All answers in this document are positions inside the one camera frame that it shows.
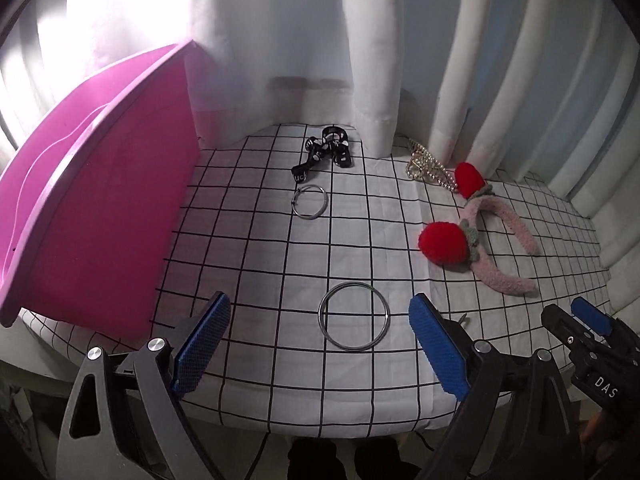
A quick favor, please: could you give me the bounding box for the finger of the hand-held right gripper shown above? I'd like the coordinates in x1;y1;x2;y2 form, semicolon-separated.
541;304;603;363
571;296;640;356

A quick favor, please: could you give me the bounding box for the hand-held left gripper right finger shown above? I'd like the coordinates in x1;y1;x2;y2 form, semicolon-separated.
408;294;583;480

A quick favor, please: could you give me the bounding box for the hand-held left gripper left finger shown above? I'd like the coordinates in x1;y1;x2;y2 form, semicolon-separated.
57;291;232;480

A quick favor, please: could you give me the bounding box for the pink strawberry plush headband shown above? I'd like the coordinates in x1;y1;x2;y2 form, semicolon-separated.
418;161;540;297

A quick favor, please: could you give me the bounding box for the large metal bangle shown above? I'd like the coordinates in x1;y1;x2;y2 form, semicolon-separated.
318;282;391;351

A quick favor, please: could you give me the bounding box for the pearl necklace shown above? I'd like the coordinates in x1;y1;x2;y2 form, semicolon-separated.
406;137;460;193

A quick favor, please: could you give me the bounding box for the small metal bangle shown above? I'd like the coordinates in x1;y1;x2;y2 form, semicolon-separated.
291;185;328;221

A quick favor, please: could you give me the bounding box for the pink plastic basin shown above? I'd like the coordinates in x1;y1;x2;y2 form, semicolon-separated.
0;39;201;328

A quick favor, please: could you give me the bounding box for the black wrist watch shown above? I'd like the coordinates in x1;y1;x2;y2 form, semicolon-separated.
291;126;353;186

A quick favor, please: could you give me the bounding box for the black checked white tablecloth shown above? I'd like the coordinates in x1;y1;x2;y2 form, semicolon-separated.
20;122;613;436

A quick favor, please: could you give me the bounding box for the white curtain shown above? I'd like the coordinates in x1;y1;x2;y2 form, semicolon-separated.
0;0;640;271

